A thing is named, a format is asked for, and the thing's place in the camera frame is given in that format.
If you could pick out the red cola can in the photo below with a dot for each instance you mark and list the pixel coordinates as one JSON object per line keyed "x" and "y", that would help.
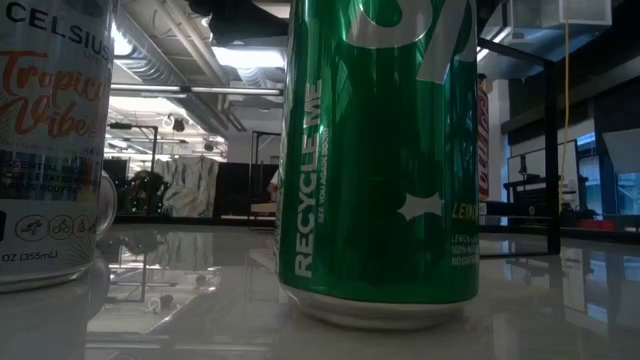
{"x": 483, "y": 150}

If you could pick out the person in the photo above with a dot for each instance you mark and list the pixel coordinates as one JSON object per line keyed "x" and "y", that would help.
{"x": 273, "y": 187}

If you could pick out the black partition panel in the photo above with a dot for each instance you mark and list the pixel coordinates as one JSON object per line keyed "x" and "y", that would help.
{"x": 235, "y": 190}

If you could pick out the white draped cloth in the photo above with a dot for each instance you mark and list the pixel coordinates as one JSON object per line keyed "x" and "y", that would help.
{"x": 190, "y": 185}

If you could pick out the ceiling light panel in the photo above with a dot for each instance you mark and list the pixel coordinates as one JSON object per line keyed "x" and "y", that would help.
{"x": 247, "y": 57}

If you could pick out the dark robot with green lights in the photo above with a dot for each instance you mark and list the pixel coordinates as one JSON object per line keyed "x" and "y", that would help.
{"x": 145, "y": 192}

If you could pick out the black desk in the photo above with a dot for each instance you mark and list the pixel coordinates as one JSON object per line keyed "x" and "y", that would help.
{"x": 530, "y": 192}

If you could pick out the white Celsius can black lid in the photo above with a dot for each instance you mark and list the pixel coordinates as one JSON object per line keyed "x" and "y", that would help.
{"x": 50, "y": 150}

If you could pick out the red box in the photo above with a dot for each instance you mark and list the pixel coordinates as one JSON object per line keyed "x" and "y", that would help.
{"x": 597, "y": 225}

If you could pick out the black metal table frame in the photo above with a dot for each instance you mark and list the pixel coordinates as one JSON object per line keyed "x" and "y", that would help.
{"x": 190, "y": 219}

